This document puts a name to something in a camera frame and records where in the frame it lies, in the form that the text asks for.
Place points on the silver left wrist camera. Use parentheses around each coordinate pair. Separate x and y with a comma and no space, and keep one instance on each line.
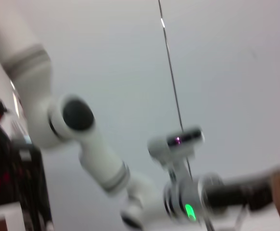
(185,138)

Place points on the white background desk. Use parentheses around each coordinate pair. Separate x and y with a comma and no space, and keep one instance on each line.
(7,215)

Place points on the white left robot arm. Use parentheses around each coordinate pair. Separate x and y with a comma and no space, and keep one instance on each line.
(33,79)

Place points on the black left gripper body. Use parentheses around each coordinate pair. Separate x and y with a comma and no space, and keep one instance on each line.
(226,195)

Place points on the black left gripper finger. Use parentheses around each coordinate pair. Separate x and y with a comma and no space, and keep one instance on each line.
(261,199)
(260,181)

